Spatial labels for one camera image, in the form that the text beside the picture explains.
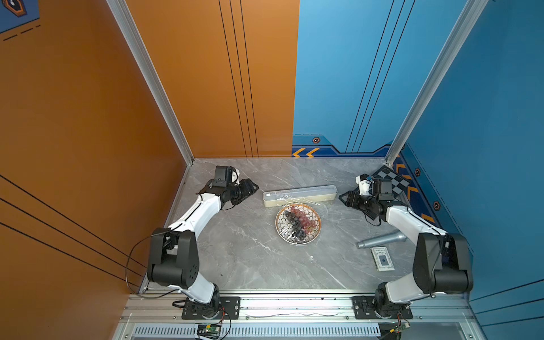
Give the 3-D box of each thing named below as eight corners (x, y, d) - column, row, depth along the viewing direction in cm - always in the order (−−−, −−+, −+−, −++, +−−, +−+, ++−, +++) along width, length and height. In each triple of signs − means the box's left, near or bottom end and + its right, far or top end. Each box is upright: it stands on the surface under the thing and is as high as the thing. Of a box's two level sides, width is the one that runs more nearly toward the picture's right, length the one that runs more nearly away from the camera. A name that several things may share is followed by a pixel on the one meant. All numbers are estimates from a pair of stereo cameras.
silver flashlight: (358, 252, 88) (361, 248, 85) (355, 245, 90) (358, 241, 87) (401, 242, 91) (406, 237, 88) (398, 235, 93) (402, 231, 89)
